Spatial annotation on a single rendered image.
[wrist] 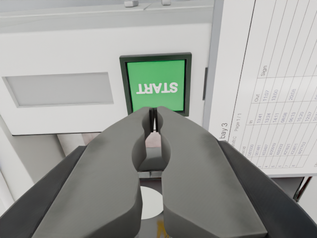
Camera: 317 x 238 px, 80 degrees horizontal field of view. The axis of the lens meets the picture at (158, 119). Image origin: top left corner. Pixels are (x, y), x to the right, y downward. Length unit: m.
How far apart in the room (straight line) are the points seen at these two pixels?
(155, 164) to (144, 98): 0.27
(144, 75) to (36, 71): 0.09
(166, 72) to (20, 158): 0.18
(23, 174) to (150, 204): 0.22
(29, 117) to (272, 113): 0.23
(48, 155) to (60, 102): 0.11
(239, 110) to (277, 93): 0.03
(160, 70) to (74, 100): 0.08
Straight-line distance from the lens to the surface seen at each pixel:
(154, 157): 0.41
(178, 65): 0.16
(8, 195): 0.30
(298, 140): 0.24
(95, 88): 0.18
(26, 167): 0.26
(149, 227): 0.46
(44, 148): 0.29
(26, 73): 0.20
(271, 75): 0.19
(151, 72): 0.16
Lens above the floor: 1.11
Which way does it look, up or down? 58 degrees down
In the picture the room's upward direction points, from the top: 180 degrees clockwise
